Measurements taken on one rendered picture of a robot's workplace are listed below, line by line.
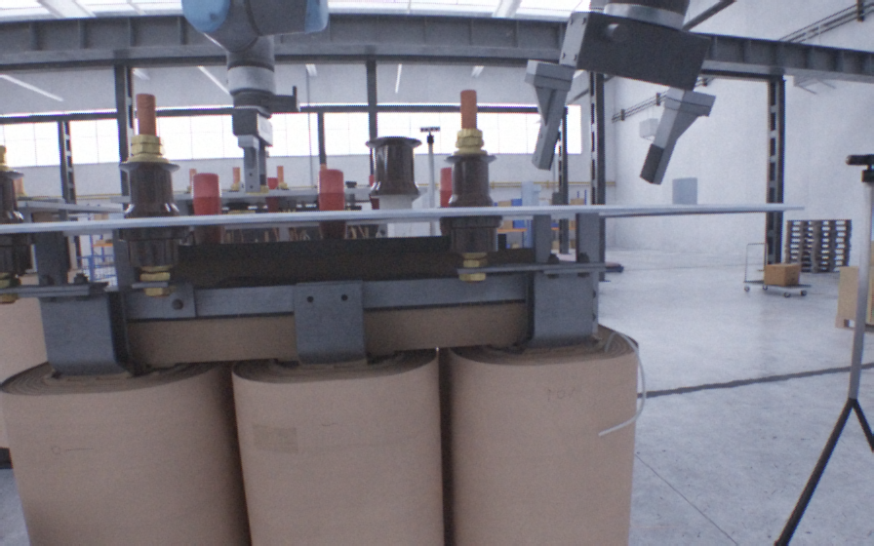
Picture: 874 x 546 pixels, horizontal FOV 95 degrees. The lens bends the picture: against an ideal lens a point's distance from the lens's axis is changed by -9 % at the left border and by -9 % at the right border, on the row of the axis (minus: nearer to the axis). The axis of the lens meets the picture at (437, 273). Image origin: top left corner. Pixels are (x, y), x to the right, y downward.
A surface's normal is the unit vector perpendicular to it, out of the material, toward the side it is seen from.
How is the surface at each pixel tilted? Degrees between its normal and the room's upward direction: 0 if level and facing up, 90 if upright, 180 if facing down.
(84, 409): 90
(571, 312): 90
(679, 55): 113
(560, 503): 90
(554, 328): 90
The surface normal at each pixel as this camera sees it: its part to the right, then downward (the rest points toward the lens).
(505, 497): -0.30, 0.11
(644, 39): 0.11, 0.49
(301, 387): 0.17, 0.10
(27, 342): 0.75, 0.05
